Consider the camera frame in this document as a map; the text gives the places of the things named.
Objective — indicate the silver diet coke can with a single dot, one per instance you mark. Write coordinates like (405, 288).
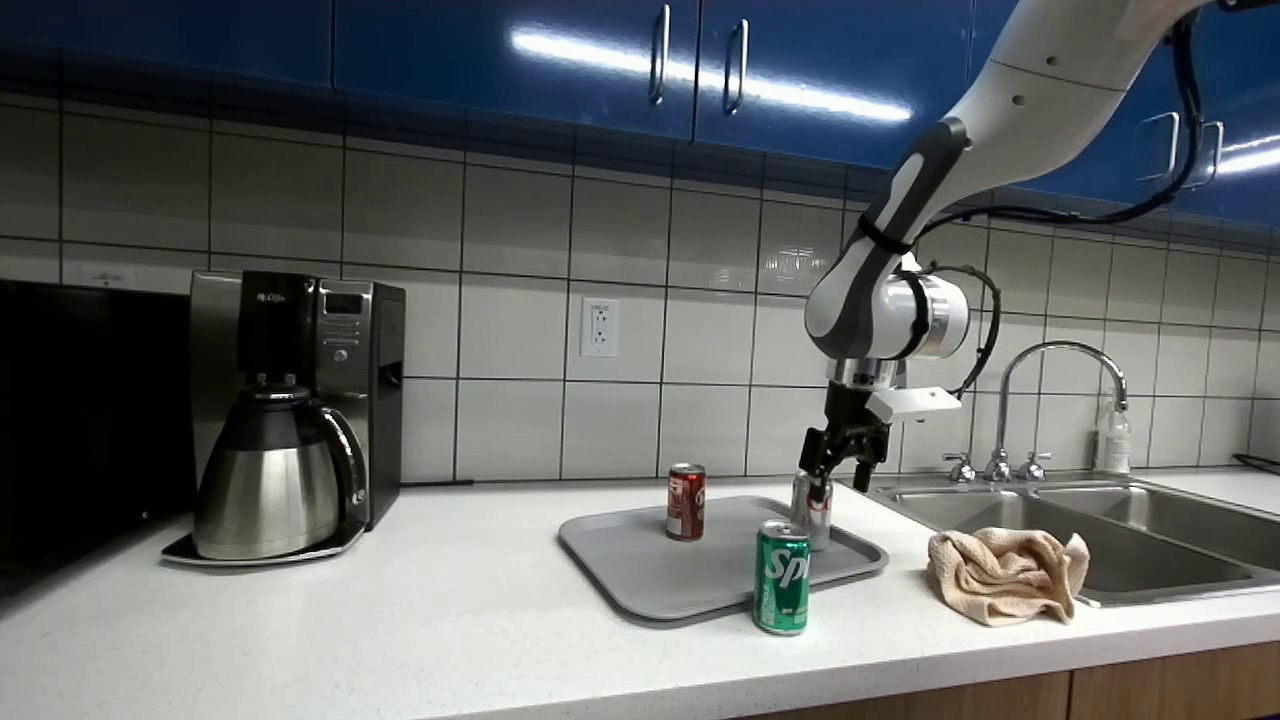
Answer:
(815, 520)

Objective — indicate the green Sprite can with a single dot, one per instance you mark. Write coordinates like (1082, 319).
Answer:
(781, 583)

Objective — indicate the blue wall cabinet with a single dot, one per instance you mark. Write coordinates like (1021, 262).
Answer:
(403, 53)

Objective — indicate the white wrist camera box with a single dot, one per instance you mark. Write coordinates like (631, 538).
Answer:
(920, 400)

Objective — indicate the white plastic bottle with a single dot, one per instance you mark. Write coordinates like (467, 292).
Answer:
(1113, 442)

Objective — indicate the stainless steel double sink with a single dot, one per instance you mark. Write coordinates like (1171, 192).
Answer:
(1174, 532)

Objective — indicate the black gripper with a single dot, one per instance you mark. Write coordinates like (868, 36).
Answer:
(850, 429)

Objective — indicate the black steel coffee maker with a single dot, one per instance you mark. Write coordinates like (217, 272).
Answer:
(356, 385)

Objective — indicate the black microwave oven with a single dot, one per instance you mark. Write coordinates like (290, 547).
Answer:
(85, 426)

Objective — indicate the white wall outlet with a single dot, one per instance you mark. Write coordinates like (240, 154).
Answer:
(602, 326)

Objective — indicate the wooden base cabinet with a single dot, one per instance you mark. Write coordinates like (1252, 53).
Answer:
(1135, 686)

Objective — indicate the grey plastic tray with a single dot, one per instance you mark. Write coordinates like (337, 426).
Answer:
(664, 565)

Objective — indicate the beige crumpled cloth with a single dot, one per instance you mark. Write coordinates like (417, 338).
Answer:
(1007, 579)

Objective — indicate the chrome gooseneck faucet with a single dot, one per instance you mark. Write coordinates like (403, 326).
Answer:
(1105, 361)

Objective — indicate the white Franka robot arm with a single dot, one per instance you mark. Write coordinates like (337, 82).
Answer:
(1040, 106)

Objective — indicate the red soda can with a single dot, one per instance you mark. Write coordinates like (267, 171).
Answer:
(686, 502)

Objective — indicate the stainless steel coffee carafe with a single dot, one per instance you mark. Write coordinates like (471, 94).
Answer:
(267, 484)

